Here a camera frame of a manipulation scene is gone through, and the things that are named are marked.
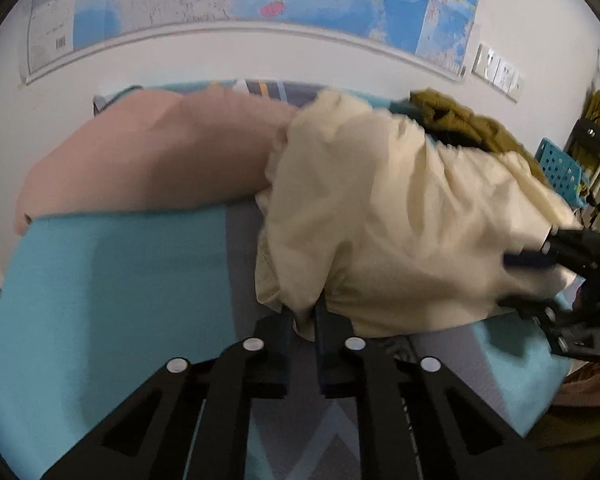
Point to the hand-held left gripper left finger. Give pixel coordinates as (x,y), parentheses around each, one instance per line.
(282,355)

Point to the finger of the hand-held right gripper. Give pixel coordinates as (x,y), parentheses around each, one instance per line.
(530,260)
(527,305)

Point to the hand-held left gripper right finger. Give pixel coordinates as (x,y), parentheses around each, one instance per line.
(322,355)

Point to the cream jacket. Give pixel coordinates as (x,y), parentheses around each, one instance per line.
(390,210)

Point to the person's right forearm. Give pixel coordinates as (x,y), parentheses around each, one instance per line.
(590,385)

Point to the blue perforated basket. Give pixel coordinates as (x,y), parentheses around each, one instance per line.
(557,165)

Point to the person's olive clothing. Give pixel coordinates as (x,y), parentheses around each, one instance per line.
(580,440)

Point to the olive green jacket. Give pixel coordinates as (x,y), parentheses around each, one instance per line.
(460,115)

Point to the pink blanket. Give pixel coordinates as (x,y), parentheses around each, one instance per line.
(155,160)

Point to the white wall socket panel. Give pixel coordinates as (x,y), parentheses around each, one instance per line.
(500,72)

